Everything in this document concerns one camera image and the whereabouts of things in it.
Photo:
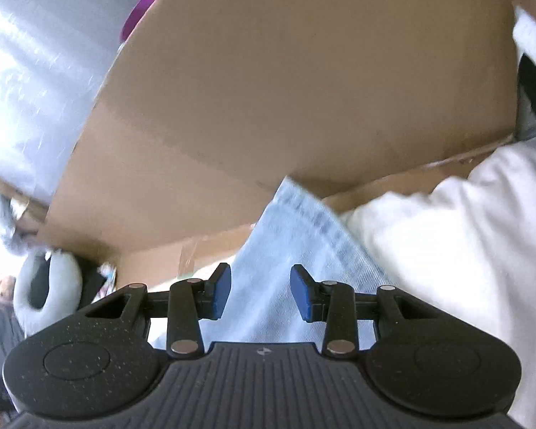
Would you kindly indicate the pink refill pouch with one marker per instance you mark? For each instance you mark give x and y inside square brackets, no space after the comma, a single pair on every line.
[134,17]

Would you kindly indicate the black garment inside neck pillow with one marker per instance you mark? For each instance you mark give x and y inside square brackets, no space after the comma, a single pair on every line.
[92,282]

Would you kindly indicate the white fluffy pillow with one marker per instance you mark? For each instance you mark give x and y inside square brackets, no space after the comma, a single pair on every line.
[11,240]

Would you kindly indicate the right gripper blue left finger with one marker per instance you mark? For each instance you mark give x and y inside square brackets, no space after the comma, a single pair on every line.
[189,302]

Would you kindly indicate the cream bear print bedsheet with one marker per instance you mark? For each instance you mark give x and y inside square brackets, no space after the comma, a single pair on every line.
[468,248]

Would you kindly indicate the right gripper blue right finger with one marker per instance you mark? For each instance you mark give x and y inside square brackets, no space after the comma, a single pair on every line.
[330,302]

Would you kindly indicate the grey neck pillow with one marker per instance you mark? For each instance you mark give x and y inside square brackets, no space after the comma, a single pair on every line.
[65,288]

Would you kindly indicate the grey upright mattress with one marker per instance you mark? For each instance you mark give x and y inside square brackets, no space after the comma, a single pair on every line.
[54,55]

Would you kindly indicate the light blue denim pants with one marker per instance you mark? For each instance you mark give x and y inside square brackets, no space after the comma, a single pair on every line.
[296,228]

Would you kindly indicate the brown cardboard barrier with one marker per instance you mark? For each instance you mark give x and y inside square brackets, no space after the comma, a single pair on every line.
[210,104]

